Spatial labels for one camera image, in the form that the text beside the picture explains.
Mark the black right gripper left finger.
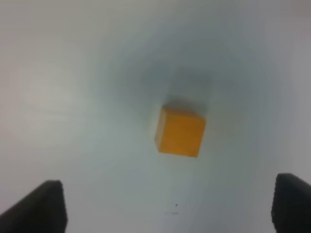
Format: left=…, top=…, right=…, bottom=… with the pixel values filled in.
left=0, top=180, right=68, bottom=233

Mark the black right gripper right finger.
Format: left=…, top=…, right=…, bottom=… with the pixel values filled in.
left=271, top=173, right=311, bottom=233

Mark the orange wooden cube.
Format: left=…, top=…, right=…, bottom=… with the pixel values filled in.
left=155, top=107, right=206, bottom=158

